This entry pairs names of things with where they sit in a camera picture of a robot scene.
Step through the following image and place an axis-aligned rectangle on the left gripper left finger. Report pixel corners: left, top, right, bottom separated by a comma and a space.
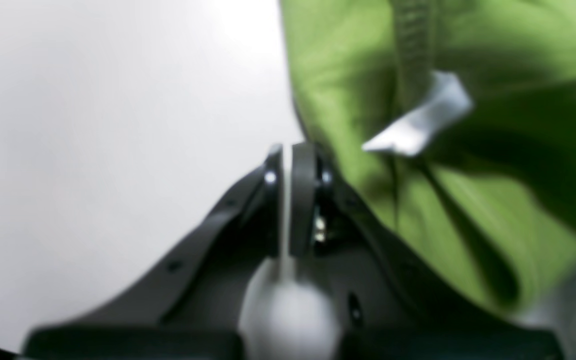
262, 144, 283, 258

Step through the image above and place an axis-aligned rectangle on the green T-shirt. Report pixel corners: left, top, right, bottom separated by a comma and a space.
280, 0, 576, 315

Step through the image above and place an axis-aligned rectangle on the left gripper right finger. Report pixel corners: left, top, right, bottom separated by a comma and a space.
289, 142, 317, 258

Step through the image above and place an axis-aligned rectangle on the white ID label tag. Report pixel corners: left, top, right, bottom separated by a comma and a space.
361, 71, 474, 158

